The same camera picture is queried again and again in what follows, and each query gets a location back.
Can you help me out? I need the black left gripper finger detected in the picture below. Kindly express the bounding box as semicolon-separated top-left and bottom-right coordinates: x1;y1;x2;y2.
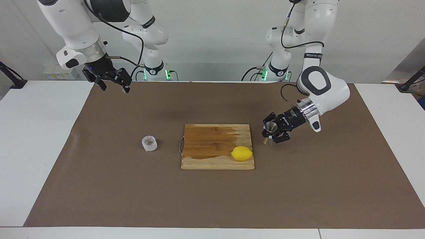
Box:
262;112;283;126
270;131;291;144

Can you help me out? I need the steel double jigger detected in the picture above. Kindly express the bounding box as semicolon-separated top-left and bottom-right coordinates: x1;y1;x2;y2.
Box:
263;121;279;145

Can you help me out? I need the small clear glass cup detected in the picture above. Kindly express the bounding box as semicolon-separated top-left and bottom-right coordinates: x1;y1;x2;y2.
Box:
141;135;158;152

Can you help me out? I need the yellow lemon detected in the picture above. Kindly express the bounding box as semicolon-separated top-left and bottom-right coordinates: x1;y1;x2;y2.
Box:
231;146;253;162

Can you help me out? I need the wooden cutting board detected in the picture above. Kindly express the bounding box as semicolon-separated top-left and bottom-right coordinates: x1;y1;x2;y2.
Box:
179;124;255;170

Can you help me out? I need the black clamp stand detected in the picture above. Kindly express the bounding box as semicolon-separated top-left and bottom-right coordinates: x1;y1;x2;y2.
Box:
395;66;425;93
0;61;28;89

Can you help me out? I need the brown paper table mat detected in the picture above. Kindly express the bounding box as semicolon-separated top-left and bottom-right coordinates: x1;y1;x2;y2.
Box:
23;81;425;229

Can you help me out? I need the black right base cable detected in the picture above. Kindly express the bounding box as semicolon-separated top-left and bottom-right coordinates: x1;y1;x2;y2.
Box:
131;65;146;81

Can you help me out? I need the black base cable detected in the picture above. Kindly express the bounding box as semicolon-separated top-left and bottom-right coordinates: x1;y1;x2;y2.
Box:
241;51;274;81
131;65;146;81

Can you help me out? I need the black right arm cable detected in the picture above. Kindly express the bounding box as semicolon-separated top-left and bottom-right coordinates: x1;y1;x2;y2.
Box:
83;0;145;67

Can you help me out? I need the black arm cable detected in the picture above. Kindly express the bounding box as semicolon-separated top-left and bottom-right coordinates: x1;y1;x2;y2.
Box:
83;0;145;67
281;0;325;108

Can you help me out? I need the white wall box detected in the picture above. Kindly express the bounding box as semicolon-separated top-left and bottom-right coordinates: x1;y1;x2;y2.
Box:
43;64;78;80

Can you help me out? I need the black left base cable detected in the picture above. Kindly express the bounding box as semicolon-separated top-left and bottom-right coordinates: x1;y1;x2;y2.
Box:
241;51;274;81

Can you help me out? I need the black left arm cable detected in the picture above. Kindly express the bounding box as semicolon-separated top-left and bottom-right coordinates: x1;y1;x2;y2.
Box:
281;0;325;108

